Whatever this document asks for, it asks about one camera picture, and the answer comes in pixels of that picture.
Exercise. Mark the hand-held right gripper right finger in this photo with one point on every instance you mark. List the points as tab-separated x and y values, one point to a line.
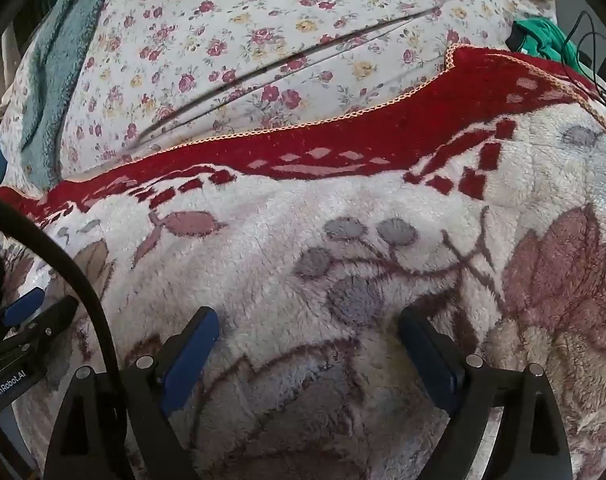
430	360

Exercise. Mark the floral bed sheet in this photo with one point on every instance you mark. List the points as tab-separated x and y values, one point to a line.
233	35

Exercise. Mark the grey-blue fleece blanket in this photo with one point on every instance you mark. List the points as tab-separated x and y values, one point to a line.
58	60

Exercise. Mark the red and white plush blanket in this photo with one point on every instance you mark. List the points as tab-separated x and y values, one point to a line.
333	210

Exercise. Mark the green cloth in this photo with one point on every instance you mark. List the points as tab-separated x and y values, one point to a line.
548	40

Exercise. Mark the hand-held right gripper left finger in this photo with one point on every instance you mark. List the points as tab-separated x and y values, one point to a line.
189	364

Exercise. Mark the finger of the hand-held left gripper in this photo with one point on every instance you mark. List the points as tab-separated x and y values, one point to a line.
24	306
53	321

